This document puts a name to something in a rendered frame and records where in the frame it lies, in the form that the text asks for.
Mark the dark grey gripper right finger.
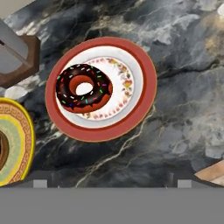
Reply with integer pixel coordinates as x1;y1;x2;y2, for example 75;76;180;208
165;171;217;189

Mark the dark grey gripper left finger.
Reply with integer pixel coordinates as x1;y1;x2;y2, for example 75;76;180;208
8;171;60;189

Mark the light wooden board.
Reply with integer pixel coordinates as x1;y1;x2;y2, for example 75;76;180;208
193;159;224;186

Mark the yellow rimmed patterned plate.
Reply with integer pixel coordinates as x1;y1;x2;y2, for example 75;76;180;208
0;97;36;187

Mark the chocolate sprinkled doughnut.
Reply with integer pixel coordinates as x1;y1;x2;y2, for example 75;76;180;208
55;63;114;115

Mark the red rimmed white plate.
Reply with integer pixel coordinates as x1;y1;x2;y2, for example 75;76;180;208
45;36;158;144

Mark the brown wooden stand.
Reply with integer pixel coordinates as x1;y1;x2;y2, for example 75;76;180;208
0;17;41;89

